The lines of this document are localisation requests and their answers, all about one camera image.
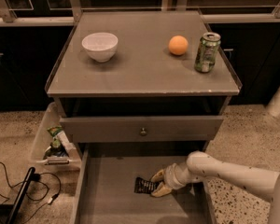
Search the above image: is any green soda can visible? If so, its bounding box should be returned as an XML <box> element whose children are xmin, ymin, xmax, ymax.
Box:
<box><xmin>194</xmin><ymin>32</ymin><xmax>221</xmax><ymax>73</ymax></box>

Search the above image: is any green snack bag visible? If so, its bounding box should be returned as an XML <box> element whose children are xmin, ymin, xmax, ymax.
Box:
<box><xmin>43</xmin><ymin>126</ymin><xmax>67</xmax><ymax>160</ymax></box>

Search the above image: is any grey drawer cabinet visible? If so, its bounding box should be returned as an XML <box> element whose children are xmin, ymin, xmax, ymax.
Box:
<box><xmin>44</xmin><ymin>10</ymin><xmax>243</xmax><ymax>161</ymax></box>

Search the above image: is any black rxbar chocolate bar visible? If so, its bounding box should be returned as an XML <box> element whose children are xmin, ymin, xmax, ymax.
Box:
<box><xmin>134</xmin><ymin>177</ymin><xmax>159</xmax><ymax>194</ymax></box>

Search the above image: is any grey top drawer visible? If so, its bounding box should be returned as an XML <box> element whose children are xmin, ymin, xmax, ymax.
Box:
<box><xmin>60</xmin><ymin>116</ymin><xmax>223</xmax><ymax>143</ymax></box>

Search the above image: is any clear plastic storage bin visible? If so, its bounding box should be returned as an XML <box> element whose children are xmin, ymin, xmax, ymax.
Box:
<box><xmin>29</xmin><ymin>103</ymin><xmax>81</xmax><ymax>172</ymax></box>

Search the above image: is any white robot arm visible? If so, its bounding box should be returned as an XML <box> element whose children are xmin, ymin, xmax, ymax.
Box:
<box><xmin>150</xmin><ymin>151</ymin><xmax>280</xmax><ymax>224</ymax></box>

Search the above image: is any black flat device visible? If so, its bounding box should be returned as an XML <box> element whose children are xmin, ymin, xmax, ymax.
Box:
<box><xmin>5</xmin><ymin>167</ymin><xmax>35</xmax><ymax>224</ymax></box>

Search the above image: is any orange fruit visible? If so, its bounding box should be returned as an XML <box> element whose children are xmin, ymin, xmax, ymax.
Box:
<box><xmin>168</xmin><ymin>35</ymin><xmax>189</xmax><ymax>56</ymax></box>

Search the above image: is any metal railing frame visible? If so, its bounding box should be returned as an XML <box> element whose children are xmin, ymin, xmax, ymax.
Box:
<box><xmin>0</xmin><ymin>0</ymin><xmax>280</xmax><ymax>27</ymax></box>

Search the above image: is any white ceramic bowl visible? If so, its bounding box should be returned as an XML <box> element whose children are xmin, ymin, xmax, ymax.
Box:
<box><xmin>81</xmin><ymin>33</ymin><xmax>119</xmax><ymax>63</ymax></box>

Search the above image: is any open grey middle drawer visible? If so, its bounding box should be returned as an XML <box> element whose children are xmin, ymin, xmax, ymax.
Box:
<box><xmin>70</xmin><ymin>142</ymin><xmax>217</xmax><ymax>224</ymax></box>

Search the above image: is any brass drawer knob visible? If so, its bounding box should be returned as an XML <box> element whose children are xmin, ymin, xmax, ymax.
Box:
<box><xmin>140</xmin><ymin>128</ymin><xmax>147</xmax><ymax>136</ymax></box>

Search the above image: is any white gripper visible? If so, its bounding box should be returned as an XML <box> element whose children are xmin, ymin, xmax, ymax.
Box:
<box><xmin>150</xmin><ymin>162</ymin><xmax>191</xmax><ymax>198</ymax></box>

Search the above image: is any black cable on floor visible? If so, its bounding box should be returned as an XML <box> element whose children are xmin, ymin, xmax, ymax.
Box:
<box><xmin>0</xmin><ymin>161</ymin><xmax>63</xmax><ymax>224</ymax></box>

